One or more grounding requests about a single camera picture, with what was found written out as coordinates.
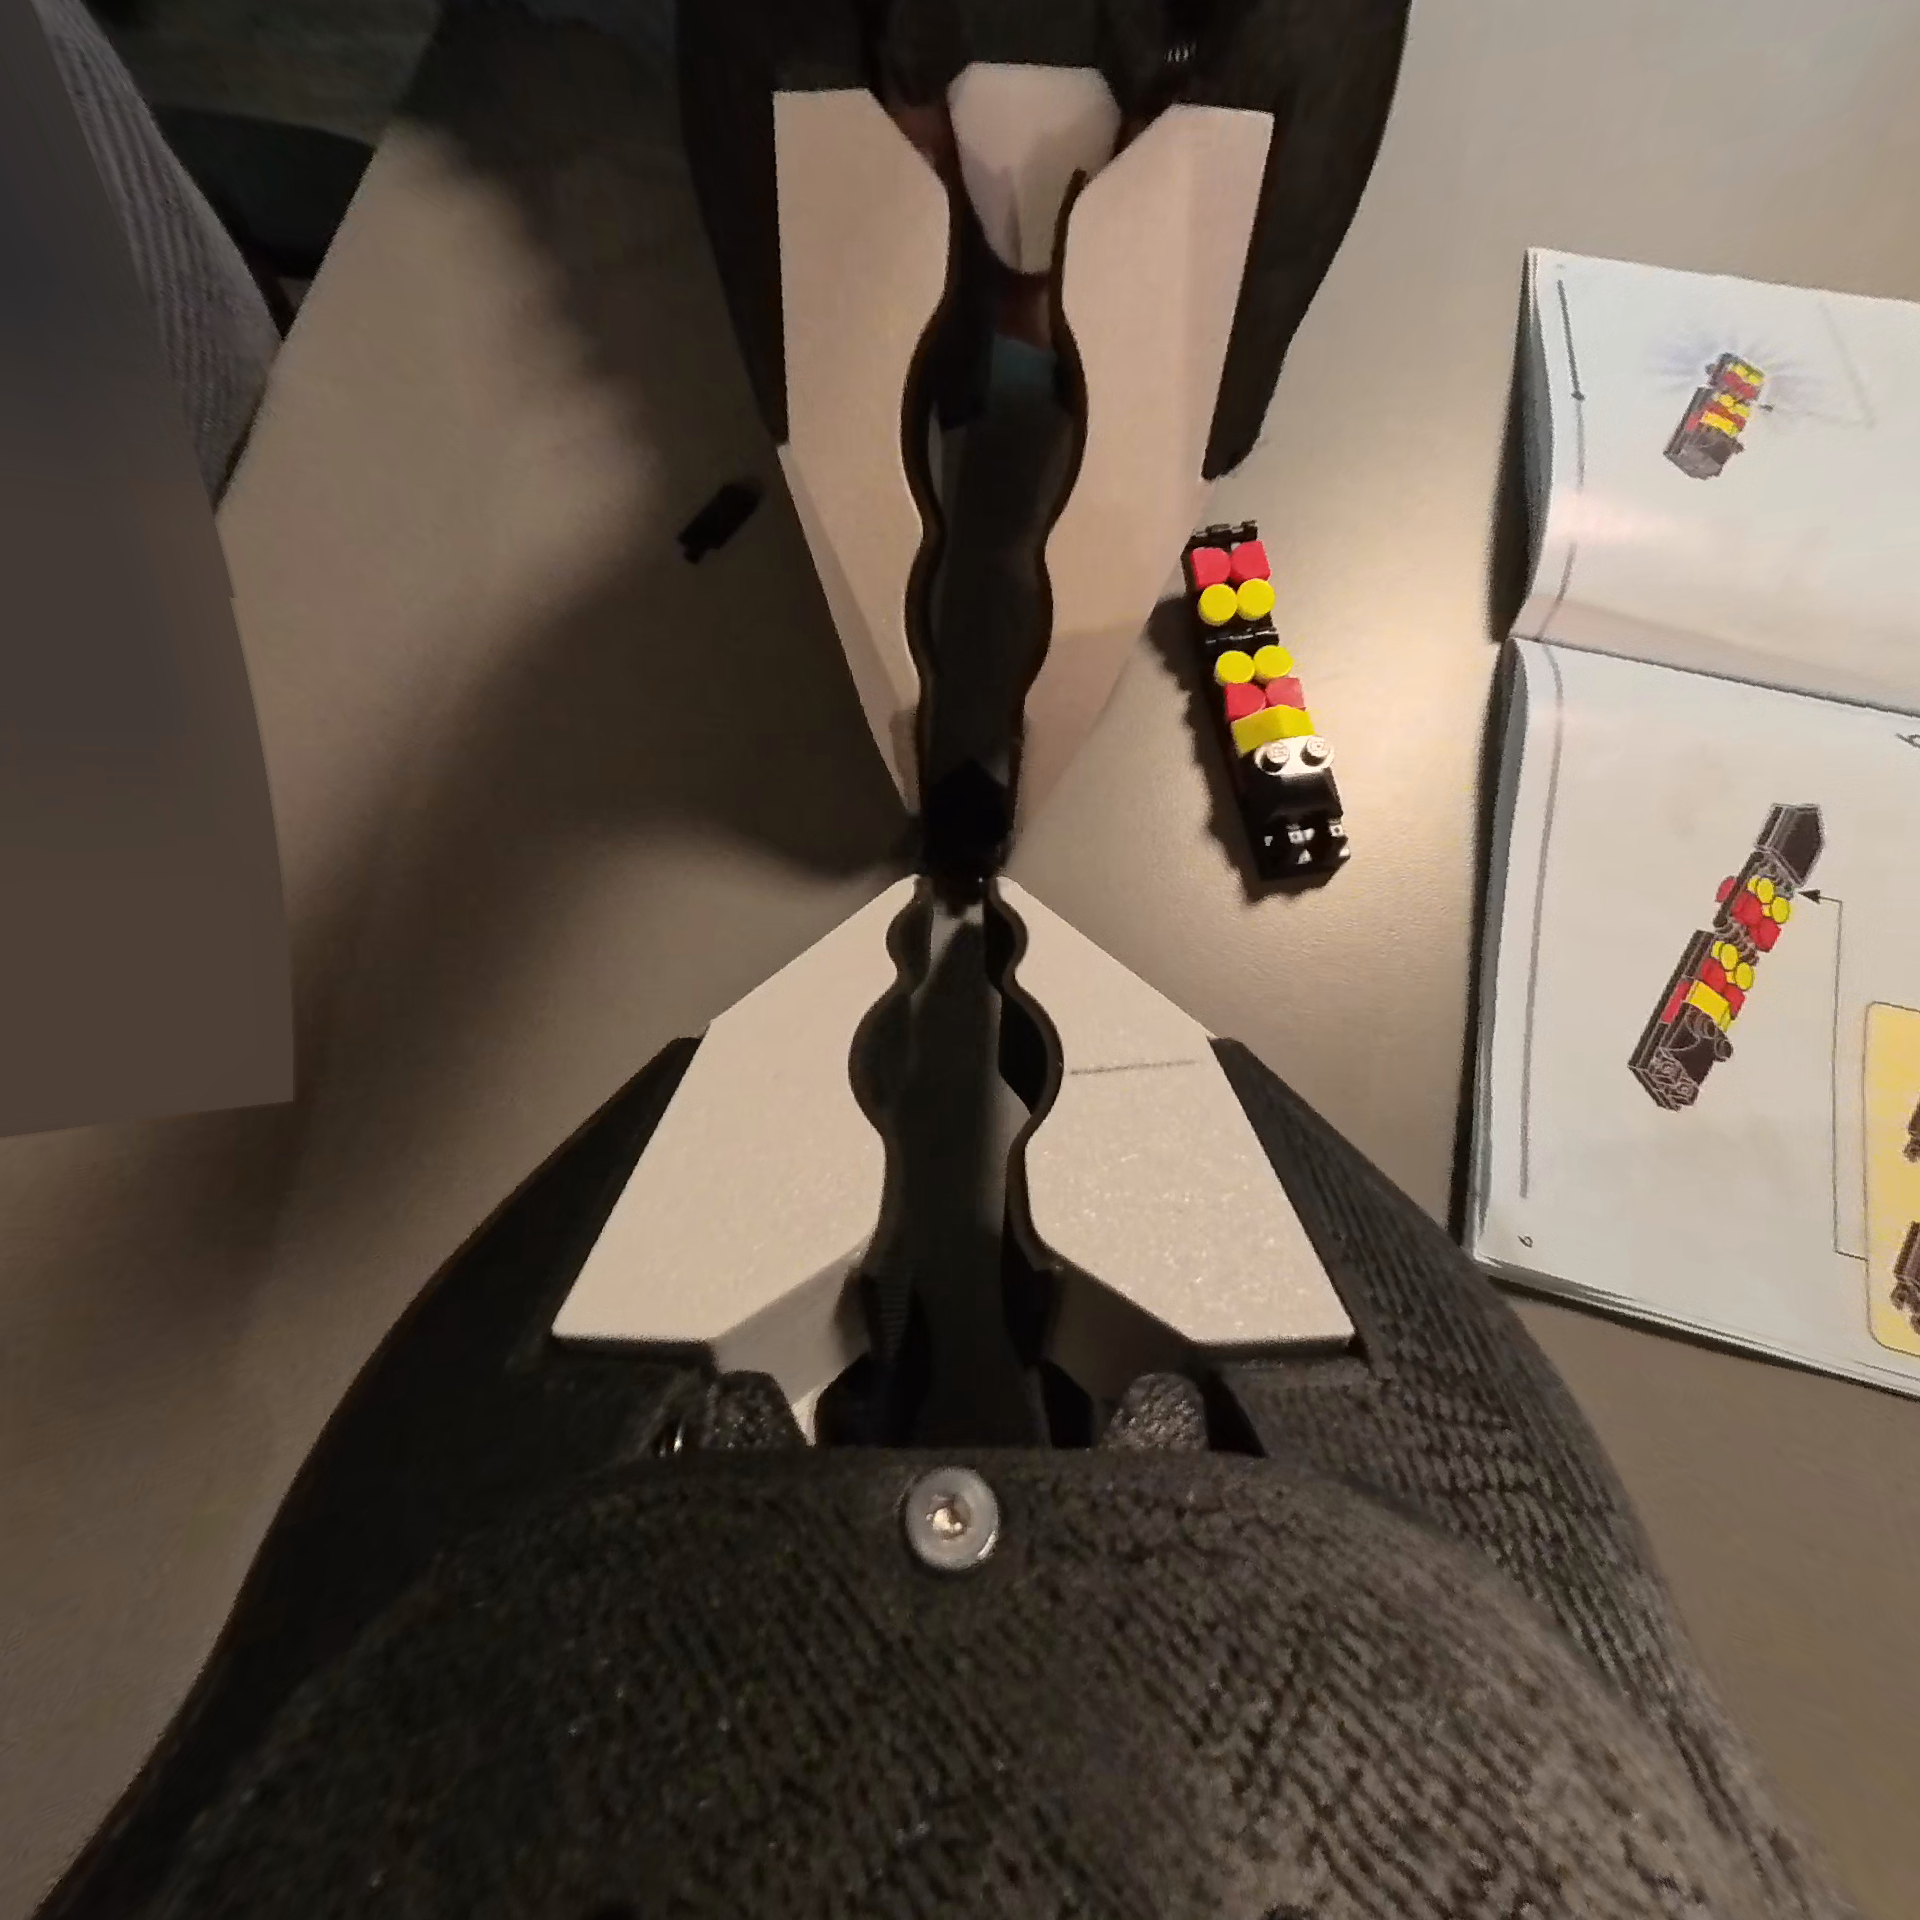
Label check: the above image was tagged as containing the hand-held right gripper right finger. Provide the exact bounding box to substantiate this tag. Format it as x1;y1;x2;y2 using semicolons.
988;875;1362;1361

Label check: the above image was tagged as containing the lego instruction booklet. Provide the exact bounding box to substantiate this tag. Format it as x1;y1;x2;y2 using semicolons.
1458;246;1920;1399

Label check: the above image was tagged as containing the black red yellow lego model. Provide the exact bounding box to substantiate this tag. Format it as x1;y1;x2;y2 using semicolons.
1181;517;1352;891

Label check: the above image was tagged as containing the person's grey knit clothing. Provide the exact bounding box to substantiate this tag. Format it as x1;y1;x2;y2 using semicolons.
36;0;292;508

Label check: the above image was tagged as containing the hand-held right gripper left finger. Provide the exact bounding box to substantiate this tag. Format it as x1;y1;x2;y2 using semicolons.
547;872;929;1376

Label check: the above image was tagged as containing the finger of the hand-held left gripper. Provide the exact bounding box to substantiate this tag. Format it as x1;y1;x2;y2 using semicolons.
768;84;964;818
1017;101;1280;818

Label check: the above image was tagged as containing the small wide black lego piece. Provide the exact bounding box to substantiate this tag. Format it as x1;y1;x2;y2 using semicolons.
915;762;1010;850

